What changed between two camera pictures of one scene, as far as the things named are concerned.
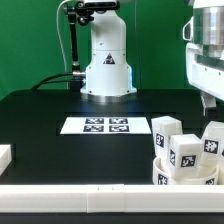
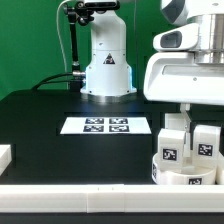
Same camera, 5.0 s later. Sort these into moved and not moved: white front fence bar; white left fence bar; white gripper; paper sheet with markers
Moved: white gripper
Not moved: white front fence bar; paper sheet with markers; white left fence bar
